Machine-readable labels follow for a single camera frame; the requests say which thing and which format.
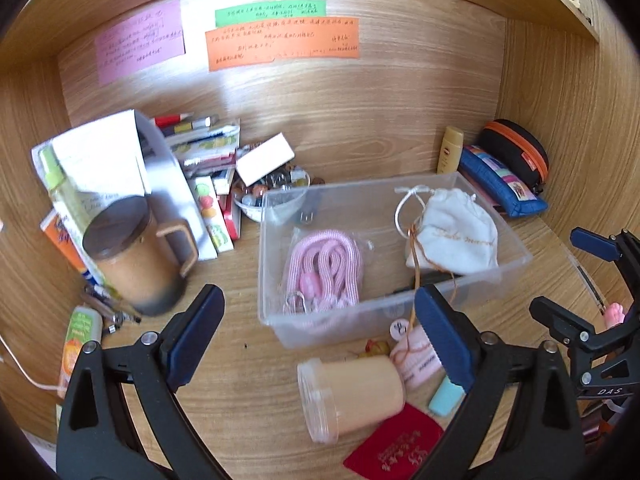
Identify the metal keys and clips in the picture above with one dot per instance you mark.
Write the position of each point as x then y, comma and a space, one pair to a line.
108, 308

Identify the pink sticky note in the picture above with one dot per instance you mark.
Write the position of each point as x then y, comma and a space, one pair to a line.
148, 38

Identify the red velvet drawstring pouch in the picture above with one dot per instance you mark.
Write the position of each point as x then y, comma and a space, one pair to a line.
397, 448

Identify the white bowl of trinkets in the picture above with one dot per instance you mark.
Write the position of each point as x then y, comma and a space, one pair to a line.
276, 197

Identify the small white cardboard box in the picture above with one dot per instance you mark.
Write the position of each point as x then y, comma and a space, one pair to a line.
268, 156

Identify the black orange zip case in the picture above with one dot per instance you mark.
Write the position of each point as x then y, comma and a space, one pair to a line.
518, 149

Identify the stack of booklets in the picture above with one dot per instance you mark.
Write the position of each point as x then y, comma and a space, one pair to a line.
204, 145

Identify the white paper box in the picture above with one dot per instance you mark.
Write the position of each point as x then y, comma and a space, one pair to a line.
125, 154

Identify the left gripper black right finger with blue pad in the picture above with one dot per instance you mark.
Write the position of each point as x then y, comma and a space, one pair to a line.
543, 437

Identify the yellow small lotion bottle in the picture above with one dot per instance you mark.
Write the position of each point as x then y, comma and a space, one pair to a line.
450, 150

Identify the translucent lidded plastic cup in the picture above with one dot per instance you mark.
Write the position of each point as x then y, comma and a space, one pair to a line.
339, 398

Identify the light blue eraser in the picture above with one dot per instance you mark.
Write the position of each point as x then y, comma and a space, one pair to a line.
446, 398

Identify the green sticky note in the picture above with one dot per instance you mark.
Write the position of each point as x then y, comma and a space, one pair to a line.
268, 10

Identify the orange white tube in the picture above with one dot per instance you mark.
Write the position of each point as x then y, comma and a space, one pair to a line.
85, 324

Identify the clear plastic storage bin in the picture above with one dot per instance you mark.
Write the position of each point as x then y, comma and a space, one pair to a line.
369, 212

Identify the orange box at left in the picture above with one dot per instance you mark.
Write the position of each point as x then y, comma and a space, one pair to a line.
53, 228

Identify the fruit print narrow box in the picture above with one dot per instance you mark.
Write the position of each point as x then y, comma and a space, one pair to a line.
211, 212

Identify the orange sticky note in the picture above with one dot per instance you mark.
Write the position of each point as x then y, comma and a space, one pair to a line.
280, 39

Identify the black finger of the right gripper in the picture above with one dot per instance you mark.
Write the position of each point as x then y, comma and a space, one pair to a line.
622, 248
566, 327

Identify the gourd charm with red cord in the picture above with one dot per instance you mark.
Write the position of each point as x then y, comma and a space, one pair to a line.
387, 294

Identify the brown ceramic mug with lid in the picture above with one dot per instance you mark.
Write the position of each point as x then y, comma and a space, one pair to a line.
146, 261

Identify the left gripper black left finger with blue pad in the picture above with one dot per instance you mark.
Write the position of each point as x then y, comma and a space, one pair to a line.
97, 438

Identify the blue patterned pencil pouch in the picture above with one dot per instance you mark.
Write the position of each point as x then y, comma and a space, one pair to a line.
510, 195

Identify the white cloth drawstring bag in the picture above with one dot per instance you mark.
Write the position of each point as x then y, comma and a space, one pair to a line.
445, 230

